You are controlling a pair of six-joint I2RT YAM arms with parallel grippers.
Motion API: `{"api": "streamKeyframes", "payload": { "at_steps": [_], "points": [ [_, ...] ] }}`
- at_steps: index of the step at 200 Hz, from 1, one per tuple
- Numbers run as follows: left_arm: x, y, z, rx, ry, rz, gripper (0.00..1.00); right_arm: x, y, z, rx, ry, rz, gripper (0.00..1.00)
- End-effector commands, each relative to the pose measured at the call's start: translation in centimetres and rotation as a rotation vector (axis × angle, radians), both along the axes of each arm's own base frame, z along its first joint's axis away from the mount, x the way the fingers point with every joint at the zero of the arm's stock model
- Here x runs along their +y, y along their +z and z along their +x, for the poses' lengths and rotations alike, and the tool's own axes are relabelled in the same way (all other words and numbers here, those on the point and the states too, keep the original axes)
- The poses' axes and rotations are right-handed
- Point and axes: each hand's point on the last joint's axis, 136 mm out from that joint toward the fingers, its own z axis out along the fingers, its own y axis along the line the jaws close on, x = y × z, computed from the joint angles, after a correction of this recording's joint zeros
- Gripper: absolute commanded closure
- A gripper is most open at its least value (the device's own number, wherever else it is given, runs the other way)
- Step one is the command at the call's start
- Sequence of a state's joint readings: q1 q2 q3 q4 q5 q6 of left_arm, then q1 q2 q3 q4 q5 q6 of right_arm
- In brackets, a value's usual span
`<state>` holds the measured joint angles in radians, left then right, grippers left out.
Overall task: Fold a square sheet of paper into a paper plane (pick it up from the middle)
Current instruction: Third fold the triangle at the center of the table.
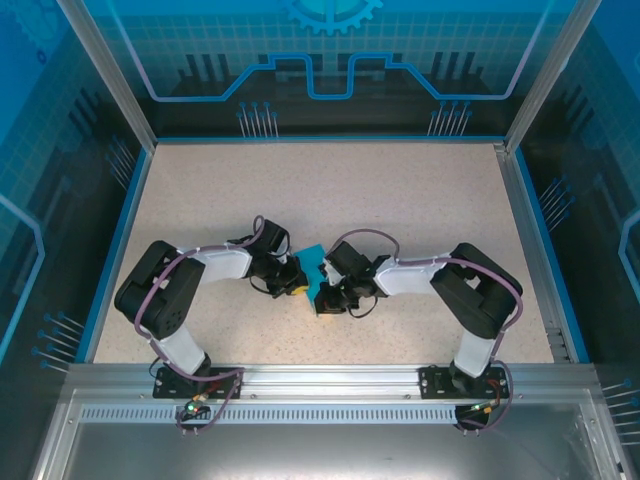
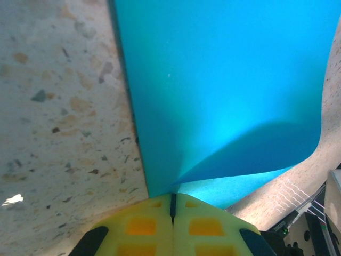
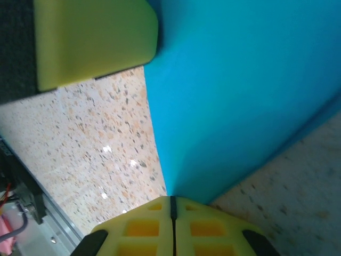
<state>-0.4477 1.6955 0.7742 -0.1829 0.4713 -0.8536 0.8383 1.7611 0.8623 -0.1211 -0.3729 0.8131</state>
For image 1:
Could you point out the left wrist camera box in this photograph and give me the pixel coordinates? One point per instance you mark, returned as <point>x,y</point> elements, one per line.
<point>284,256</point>

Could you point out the aluminium side rail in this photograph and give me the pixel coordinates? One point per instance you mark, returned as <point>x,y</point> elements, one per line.
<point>531,255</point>

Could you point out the aluminium mounting rail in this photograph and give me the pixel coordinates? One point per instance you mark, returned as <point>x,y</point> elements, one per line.
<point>325,380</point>

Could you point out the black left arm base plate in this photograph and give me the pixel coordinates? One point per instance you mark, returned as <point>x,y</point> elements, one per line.
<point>167,387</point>

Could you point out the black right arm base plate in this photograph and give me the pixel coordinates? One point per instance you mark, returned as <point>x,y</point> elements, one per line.
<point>432,382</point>

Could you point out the blue table edge strip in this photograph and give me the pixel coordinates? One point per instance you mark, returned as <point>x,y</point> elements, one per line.
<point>117,255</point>
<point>550,255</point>

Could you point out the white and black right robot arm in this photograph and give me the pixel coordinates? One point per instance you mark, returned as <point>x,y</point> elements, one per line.
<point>475,300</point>

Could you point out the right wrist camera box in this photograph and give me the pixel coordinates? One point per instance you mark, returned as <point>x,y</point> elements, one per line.
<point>331,272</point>

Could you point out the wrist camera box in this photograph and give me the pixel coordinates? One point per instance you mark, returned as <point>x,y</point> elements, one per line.
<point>284,256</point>
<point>331,272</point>

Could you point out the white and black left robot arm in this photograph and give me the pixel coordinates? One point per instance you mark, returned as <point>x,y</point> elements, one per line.
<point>160,300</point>

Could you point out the blue printed side panel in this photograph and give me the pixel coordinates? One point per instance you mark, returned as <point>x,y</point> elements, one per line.
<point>50,200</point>
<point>600,200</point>

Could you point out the aluminium frame post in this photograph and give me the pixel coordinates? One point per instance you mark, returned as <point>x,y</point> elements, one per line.
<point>550,75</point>
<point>110,75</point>

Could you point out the blue printed back panel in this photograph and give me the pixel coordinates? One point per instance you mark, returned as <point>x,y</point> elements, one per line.
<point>400,30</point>

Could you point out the metal tray sheet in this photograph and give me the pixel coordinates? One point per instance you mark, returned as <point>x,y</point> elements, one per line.
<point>325,450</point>

